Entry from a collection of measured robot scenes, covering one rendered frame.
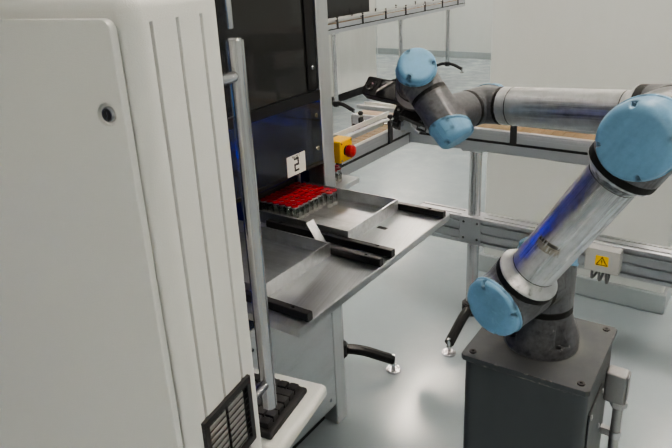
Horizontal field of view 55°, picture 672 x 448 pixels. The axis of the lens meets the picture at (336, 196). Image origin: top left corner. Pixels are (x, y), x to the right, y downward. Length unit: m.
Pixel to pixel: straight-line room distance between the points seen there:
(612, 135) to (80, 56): 0.71
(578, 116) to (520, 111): 0.11
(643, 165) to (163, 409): 0.73
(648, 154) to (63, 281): 0.80
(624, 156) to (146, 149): 0.65
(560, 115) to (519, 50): 1.87
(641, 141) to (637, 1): 1.97
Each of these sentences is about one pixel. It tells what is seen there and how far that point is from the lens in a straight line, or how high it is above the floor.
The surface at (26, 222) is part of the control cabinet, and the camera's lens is 0.90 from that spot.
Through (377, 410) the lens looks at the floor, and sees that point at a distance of 2.51.
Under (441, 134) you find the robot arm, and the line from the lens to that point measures 1.22.
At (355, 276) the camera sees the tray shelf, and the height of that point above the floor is 0.88.
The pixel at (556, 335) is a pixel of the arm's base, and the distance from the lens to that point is 1.40.
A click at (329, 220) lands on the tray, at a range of 1.81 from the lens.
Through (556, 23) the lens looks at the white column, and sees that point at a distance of 3.02.
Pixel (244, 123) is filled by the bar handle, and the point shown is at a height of 1.36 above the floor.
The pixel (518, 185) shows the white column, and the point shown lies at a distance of 3.23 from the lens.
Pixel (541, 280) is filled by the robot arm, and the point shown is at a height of 1.03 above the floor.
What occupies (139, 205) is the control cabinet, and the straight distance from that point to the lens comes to 0.75.
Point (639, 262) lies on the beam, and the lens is 2.55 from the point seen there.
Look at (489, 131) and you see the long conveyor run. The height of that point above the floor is 0.93.
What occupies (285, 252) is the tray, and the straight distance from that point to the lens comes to 1.63.
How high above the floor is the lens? 1.58
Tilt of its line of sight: 20 degrees down
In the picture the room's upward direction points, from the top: 3 degrees counter-clockwise
